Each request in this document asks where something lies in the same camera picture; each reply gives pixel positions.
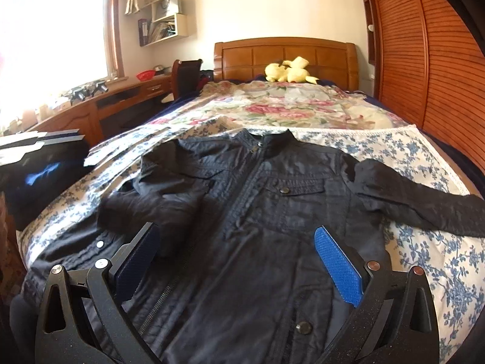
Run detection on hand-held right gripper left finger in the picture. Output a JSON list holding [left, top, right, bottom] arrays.
[[35, 222, 163, 364]]

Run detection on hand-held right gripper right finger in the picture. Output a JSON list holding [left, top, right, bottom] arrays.
[[314, 225, 440, 364]]

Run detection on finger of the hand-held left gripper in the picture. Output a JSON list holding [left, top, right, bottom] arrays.
[[0, 135, 87, 164], [15, 129, 81, 139]]

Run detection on black jacket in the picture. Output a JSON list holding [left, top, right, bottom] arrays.
[[21, 129, 485, 364]]

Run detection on wooden desk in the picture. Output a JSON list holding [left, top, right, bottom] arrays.
[[25, 74, 173, 148]]

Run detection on black metal gadget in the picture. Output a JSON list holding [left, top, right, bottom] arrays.
[[70, 79, 110, 103]]

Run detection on window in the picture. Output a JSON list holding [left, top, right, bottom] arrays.
[[0, 0, 125, 97]]

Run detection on blue floral white blanket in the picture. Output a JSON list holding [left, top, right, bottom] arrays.
[[17, 116, 485, 364]]

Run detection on black chair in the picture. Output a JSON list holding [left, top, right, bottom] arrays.
[[171, 59, 203, 97]]

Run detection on dark blue bedsheet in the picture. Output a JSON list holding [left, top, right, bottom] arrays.
[[415, 127, 485, 198]]

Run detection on pink floral quilt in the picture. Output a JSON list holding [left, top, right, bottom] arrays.
[[149, 79, 417, 131]]

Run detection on wooden bed headboard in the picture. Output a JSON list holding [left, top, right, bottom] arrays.
[[213, 37, 360, 91]]

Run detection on yellow plush toy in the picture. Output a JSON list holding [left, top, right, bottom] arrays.
[[264, 56, 319, 84]]

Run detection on wooden louvered wardrobe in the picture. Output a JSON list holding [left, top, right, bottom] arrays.
[[358, 0, 485, 160]]

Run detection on white wall shelf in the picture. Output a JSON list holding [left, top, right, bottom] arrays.
[[138, 0, 198, 47]]

